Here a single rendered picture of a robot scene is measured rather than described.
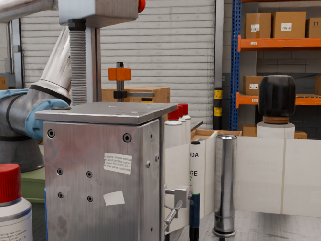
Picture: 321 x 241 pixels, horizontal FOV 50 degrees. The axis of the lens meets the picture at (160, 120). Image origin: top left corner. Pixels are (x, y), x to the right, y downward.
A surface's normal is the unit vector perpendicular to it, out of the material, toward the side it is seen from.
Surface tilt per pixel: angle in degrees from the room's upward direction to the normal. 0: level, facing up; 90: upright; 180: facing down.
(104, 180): 90
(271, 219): 0
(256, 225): 0
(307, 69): 90
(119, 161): 90
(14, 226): 90
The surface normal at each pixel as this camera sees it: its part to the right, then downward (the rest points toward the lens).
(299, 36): -0.07, 0.14
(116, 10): 0.61, 0.11
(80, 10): -0.79, 0.08
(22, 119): -0.62, 0.07
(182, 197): -0.30, 0.13
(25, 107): -0.53, -0.35
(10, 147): 0.15, -0.11
